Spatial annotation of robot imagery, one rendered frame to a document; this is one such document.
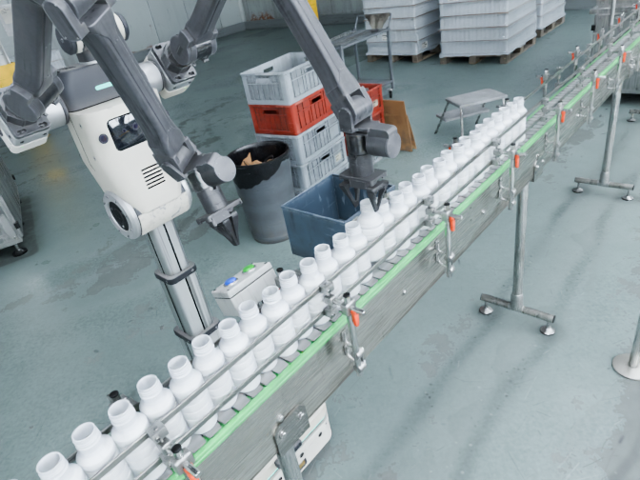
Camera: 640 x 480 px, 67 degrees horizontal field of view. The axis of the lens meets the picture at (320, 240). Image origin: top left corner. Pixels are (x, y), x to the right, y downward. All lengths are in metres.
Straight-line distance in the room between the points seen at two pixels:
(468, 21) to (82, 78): 6.65
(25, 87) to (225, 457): 0.85
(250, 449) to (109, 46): 0.81
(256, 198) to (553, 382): 2.08
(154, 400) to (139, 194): 0.69
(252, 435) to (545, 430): 1.42
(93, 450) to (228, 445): 0.26
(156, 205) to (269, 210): 1.95
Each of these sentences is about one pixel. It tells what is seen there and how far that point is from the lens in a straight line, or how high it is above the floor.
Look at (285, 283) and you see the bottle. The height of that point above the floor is 1.16.
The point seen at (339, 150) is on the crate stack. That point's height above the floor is 0.37.
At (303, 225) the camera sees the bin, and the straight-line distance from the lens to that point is 1.81.
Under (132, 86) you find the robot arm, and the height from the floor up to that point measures 1.59.
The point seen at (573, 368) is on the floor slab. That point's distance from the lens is 2.48.
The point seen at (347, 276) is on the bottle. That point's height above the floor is 1.07.
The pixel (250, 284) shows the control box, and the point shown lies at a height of 1.11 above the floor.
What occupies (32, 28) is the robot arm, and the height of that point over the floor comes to 1.71.
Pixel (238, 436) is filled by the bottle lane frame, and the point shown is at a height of 0.96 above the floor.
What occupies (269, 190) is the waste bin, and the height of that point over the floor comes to 0.43.
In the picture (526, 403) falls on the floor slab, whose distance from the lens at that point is 2.31.
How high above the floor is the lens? 1.75
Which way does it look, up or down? 30 degrees down
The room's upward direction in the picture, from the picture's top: 11 degrees counter-clockwise
